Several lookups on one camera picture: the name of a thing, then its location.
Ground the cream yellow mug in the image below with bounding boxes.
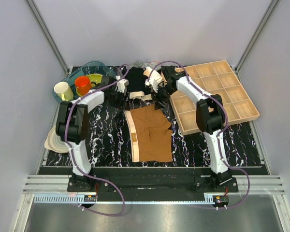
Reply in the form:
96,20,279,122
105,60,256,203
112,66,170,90
54,82,74,102

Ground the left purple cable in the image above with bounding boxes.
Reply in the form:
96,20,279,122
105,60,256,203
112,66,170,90
64,64,136,216

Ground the cream white underwear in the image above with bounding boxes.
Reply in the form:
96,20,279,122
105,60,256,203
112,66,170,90
143,67,162,83

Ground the yellow-green dotted plate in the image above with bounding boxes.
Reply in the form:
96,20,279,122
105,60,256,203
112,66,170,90
87,73,110,90

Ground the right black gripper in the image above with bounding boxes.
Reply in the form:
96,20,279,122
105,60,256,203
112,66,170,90
150,85,176,111

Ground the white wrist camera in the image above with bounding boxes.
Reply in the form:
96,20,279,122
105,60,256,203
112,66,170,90
145,77,161,92
115,75,129,93

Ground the brown boxer underwear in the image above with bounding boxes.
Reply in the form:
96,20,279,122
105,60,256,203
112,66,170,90
124,104,172,162

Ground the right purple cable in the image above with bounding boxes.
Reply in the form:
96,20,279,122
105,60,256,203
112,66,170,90
146,60,251,210

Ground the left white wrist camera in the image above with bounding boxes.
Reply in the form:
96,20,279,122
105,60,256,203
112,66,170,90
115,75,129,93

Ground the striped grey underwear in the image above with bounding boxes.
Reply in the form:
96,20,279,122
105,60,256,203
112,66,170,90
116,60,161,75

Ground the purple cable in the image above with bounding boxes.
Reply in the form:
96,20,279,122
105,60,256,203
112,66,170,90
64,64,136,216
146,60,251,210

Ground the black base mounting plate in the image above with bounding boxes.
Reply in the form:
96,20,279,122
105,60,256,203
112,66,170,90
67,167,235,192

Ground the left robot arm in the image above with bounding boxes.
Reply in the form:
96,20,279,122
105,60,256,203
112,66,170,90
56,89,129,191

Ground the wooden compartment tray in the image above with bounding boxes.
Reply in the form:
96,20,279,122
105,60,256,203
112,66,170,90
170,60,260,135

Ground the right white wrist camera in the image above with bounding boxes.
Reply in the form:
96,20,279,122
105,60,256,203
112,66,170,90
145,77,161,92

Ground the blue transparent plastic bin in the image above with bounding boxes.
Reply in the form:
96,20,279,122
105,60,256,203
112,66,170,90
52,61,117,111

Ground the orange mug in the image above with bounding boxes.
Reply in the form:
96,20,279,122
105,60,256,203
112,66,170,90
74,76,96,96

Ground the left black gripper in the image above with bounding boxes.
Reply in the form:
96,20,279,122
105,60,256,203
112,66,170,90
107,88,130,111

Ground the aluminium front rail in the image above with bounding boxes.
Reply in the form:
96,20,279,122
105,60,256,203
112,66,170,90
23,175,285,205

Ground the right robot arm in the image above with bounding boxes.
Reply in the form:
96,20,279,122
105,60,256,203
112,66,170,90
145,66,232,192

